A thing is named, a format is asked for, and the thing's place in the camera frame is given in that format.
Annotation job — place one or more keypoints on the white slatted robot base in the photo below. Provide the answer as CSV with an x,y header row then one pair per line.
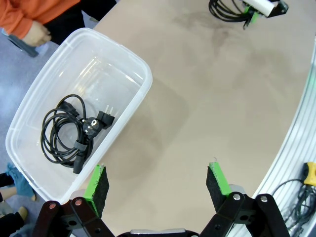
x,y
296,148

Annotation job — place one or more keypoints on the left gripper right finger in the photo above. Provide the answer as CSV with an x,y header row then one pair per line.
x,y
217,187

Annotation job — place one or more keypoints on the clear plastic storage box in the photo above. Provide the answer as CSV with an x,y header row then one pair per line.
x,y
111,69

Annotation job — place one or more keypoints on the person's right forearm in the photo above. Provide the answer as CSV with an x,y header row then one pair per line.
x,y
14,24

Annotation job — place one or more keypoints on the person in orange hoodie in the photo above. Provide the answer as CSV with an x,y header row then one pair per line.
x,y
49,7

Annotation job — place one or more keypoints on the bystander in dark clothes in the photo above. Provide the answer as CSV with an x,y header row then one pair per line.
x,y
19,182

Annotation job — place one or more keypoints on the person's right hand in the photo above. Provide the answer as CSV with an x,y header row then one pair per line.
x,y
37,34

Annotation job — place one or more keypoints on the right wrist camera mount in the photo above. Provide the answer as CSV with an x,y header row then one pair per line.
x,y
261,6

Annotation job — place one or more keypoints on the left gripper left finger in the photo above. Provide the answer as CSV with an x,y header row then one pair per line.
x,y
98,190

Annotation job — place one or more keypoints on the yellow emergency stop box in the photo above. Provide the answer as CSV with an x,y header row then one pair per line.
x,y
311,172

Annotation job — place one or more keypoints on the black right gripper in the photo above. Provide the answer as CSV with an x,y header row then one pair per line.
x,y
280,8

